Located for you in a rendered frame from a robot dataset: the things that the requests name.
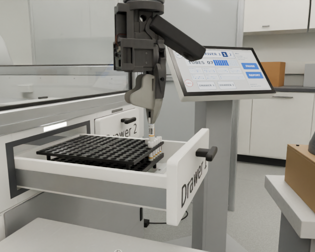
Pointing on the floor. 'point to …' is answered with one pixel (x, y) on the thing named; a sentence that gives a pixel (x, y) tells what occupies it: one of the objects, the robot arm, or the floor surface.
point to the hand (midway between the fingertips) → (154, 116)
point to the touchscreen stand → (212, 183)
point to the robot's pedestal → (295, 219)
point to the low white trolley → (77, 240)
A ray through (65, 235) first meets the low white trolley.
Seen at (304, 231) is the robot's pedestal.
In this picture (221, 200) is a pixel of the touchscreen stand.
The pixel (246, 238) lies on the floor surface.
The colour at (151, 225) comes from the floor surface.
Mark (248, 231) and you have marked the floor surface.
